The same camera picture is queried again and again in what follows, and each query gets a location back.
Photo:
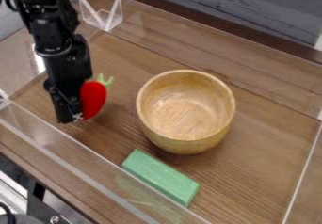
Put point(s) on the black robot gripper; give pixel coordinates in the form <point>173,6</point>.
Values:
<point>51,21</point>

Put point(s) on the red plush strawberry toy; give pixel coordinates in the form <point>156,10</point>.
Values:
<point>94,94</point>

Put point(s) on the light wooden bowl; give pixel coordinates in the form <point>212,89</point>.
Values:
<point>186,109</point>

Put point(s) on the green rectangular block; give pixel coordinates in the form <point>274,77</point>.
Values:
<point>176,185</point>

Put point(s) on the black metal table leg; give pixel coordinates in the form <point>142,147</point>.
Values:
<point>39,209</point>

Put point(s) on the clear acrylic corner bracket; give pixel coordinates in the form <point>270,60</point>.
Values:
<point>103,19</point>

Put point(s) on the clear acrylic tray wall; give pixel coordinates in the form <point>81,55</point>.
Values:
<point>110,196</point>

